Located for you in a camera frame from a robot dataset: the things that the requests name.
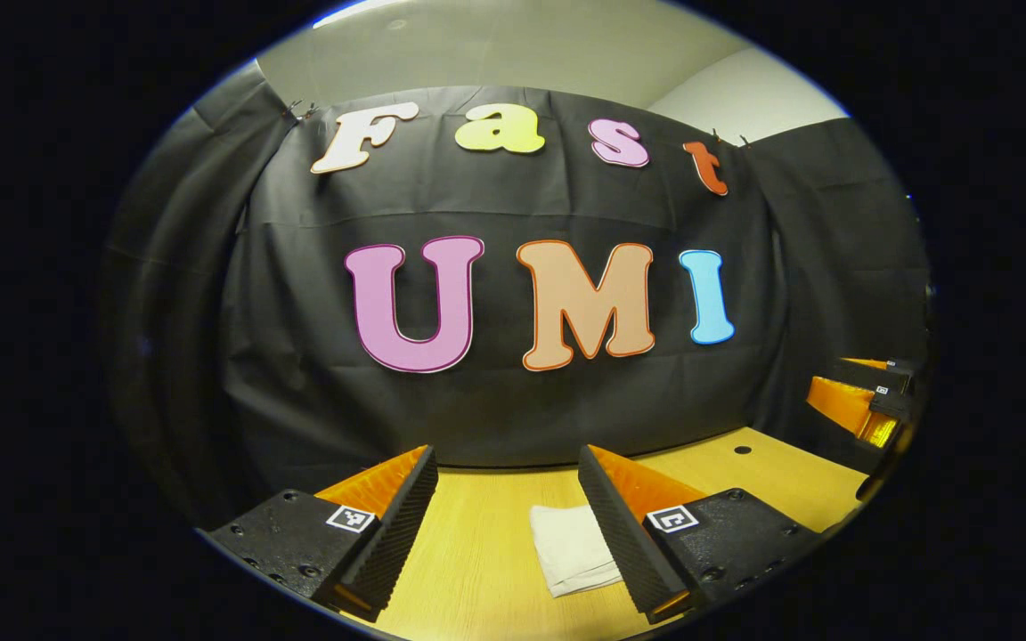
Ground black backdrop cloth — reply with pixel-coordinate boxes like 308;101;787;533
103;58;932;535

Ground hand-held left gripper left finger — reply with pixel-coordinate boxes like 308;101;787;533
201;445;439;622

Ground white jeans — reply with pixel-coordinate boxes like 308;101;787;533
529;504;625;599

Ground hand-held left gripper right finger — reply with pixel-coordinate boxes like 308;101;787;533
578;445;826;624

